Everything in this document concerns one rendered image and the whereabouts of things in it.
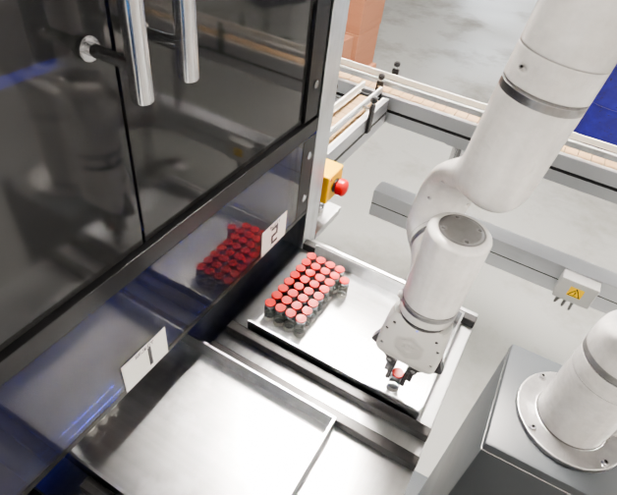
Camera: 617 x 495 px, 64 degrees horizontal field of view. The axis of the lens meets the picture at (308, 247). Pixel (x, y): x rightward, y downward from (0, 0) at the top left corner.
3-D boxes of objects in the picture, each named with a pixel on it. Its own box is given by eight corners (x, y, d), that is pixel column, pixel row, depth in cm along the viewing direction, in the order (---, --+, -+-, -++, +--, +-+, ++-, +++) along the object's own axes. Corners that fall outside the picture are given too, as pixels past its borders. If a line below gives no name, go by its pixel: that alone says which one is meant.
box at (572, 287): (551, 295, 172) (562, 276, 166) (553, 286, 175) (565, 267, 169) (587, 309, 168) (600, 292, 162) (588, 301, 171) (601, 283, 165)
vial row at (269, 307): (261, 318, 97) (262, 302, 93) (308, 265, 109) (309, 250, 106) (270, 323, 96) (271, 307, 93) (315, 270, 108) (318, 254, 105)
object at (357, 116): (280, 232, 122) (285, 179, 112) (229, 207, 127) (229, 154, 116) (388, 125, 168) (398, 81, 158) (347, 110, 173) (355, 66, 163)
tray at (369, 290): (248, 332, 94) (248, 320, 92) (314, 255, 112) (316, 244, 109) (414, 424, 84) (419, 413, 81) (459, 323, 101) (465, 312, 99)
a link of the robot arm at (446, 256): (398, 270, 75) (408, 318, 68) (421, 200, 66) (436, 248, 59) (451, 274, 76) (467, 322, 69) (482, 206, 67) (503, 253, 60)
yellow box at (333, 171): (298, 193, 115) (301, 167, 110) (313, 179, 120) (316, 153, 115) (326, 205, 113) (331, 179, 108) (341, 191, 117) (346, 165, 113)
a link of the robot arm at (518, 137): (475, 34, 58) (391, 229, 78) (520, 99, 46) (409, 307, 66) (544, 49, 59) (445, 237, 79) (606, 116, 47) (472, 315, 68)
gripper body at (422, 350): (385, 306, 72) (369, 352, 80) (452, 340, 69) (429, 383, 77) (405, 276, 77) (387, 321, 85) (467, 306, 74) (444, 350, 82)
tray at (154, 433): (53, 449, 74) (47, 438, 72) (171, 334, 92) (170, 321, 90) (240, 587, 64) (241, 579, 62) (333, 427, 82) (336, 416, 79)
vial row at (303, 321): (291, 334, 94) (293, 318, 91) (334, 278, 107) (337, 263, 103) (301, 340, 94) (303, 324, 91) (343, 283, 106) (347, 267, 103)
